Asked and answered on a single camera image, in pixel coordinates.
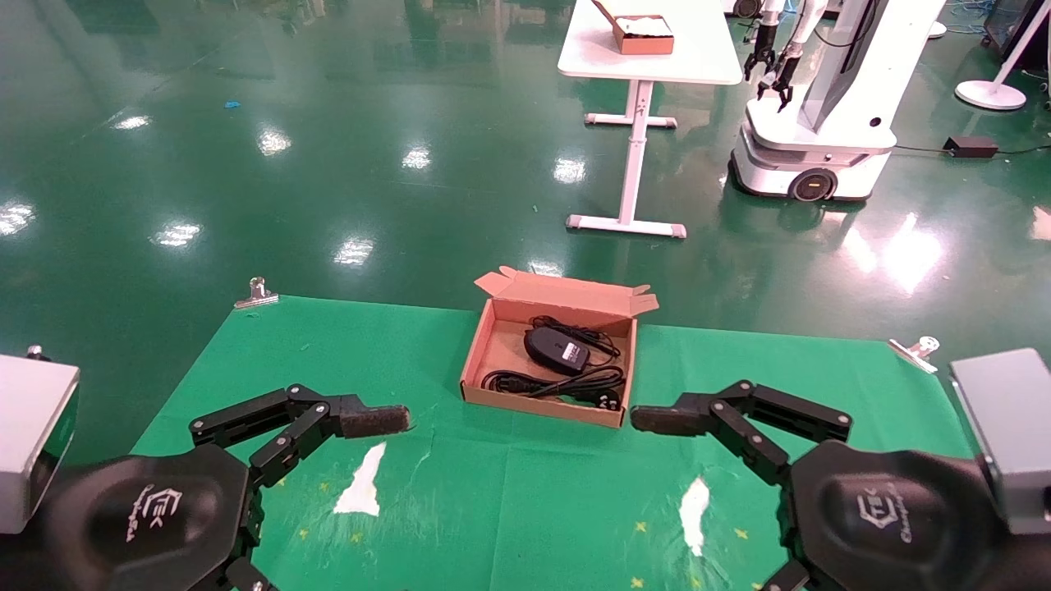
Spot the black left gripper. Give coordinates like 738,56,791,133
0,383,412,591

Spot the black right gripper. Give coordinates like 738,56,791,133
630,379,1051,591

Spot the black power cable with plug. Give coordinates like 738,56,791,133
480,365,626,411

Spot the black power adapter with cable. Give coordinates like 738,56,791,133
524,316,622,377

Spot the open brown cardboard box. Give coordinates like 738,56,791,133
460,265,659,429

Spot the brown box with white contents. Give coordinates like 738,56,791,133
591,0,676,56

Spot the metal table clip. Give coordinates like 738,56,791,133
888,335,939,374
234,277,280,309

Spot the black power brick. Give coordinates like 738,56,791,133
943,135,1000,160

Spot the white wheeled robot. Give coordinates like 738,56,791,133
729,0,947,203

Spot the white standing table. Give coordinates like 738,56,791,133
558,0,744,241

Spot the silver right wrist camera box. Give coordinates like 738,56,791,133
950,348,1051,536

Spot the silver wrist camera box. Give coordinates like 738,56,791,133
950,348,1051,536
0,353,81,536

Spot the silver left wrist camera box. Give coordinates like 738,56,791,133
0,353,81,536

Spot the white pedestal fan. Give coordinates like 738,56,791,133
955,0,1051,112

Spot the dark equipment frame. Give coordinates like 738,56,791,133
984,0,1051,71

